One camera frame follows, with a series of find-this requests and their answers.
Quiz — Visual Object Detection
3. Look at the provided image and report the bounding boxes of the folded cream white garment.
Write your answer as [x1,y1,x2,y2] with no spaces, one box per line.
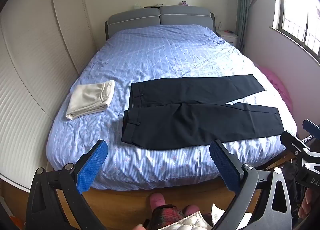
[66,80,115,121]

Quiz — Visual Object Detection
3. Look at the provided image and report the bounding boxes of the black dress pants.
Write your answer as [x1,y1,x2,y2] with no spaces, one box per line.
[121,75,284,150]

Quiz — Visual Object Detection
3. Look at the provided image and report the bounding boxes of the grey upholstered headboard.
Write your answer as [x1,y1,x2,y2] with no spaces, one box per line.
[105,5,216,40]

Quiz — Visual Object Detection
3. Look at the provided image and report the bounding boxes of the pink blanket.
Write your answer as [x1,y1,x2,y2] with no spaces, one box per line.
[257,66,293,114]

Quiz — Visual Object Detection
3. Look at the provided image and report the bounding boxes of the person's right hand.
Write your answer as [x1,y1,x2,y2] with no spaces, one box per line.
[298,188,317,219]

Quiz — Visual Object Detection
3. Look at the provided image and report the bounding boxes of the white nightstand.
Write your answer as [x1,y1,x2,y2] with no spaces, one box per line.
[217,30,238,47]

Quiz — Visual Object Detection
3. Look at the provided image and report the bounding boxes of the green curtain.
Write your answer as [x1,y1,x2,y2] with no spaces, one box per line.
[236,0,250,51]

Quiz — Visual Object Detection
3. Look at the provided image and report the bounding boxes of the window with railing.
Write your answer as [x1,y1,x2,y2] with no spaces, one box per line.
[276,0,319,62]

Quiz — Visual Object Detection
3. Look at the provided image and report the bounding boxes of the red plaid slipper foot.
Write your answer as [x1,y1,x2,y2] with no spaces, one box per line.
[133,193,200,230]

